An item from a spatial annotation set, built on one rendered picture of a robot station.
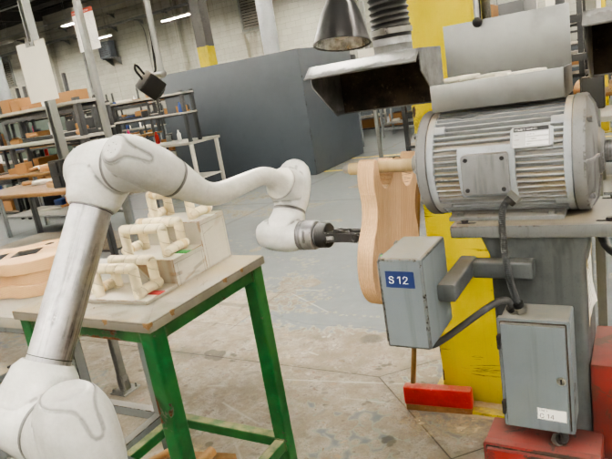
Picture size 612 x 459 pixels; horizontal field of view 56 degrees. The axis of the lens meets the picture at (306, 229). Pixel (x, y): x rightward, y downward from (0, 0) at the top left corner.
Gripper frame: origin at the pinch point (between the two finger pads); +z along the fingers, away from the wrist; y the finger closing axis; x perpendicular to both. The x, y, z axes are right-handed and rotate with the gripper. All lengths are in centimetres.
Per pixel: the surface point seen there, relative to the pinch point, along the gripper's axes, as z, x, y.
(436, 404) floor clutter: -17, -88, -88
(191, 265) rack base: -66, -9, 6
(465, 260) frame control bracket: 28.0, -3.4, 17.0
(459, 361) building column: -8, -69, -95
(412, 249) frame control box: 21.8, 1.7, 34.8
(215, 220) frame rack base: -67, 4, -9
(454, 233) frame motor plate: 25.9, 2.8, 17.6
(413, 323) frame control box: 22.7, -13.1, 38.3
